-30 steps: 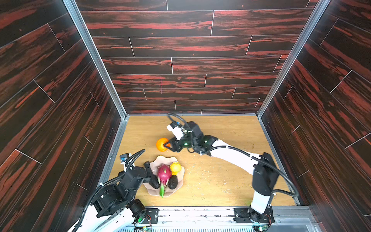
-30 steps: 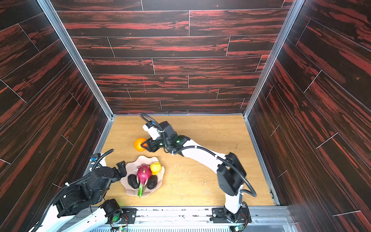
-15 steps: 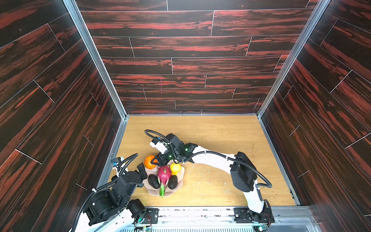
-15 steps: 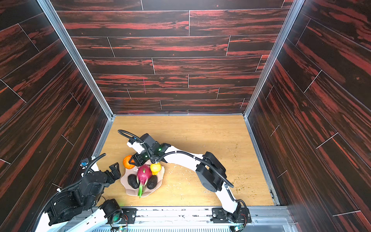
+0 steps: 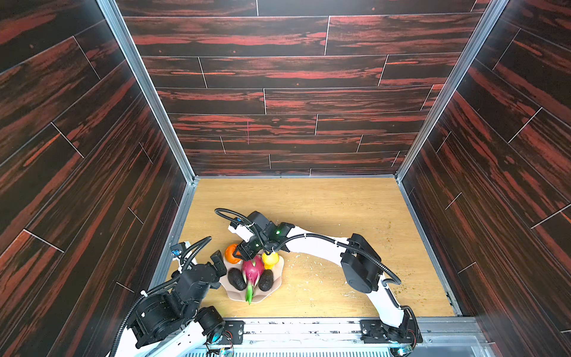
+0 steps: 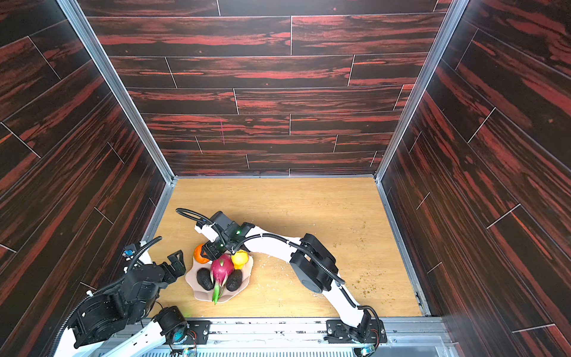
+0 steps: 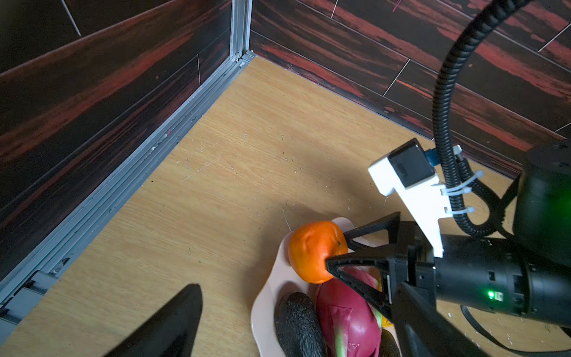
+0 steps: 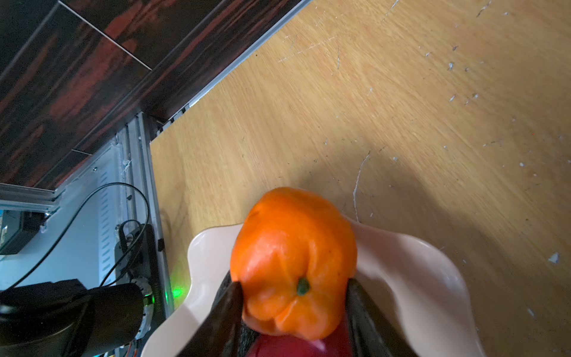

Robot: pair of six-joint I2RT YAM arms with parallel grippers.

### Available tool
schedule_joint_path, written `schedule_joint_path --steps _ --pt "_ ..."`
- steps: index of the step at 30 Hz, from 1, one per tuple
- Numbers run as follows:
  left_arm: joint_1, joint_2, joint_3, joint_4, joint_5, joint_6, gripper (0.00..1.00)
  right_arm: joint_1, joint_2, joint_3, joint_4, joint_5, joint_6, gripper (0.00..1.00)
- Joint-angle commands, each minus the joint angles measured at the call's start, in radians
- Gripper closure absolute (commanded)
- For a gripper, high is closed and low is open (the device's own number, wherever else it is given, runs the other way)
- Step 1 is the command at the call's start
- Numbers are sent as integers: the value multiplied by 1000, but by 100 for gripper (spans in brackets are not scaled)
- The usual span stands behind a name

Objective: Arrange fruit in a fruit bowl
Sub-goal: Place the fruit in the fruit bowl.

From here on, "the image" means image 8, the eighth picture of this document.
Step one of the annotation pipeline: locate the aluminium front rail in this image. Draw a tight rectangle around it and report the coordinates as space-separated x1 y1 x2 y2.
1 114 173 356

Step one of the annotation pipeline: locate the red dragon fruit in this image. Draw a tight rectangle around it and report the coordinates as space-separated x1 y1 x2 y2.
246 313 352 357

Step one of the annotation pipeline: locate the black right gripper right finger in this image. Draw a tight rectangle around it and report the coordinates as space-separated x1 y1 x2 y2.
346 278 417 357

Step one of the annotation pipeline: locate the orange mandarin fruit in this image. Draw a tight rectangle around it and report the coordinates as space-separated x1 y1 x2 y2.
230 187 358 341

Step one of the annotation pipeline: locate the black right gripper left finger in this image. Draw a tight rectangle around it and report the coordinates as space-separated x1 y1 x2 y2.
176 272 243 357

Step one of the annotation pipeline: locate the dark avocado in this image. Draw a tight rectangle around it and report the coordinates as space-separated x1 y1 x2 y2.
211 272 260 356

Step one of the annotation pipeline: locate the pink wavy fruit bowl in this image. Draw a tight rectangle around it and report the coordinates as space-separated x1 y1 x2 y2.
142 221 485 356

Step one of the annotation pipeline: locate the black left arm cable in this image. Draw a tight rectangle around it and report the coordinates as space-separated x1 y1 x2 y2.
0 181 151 291

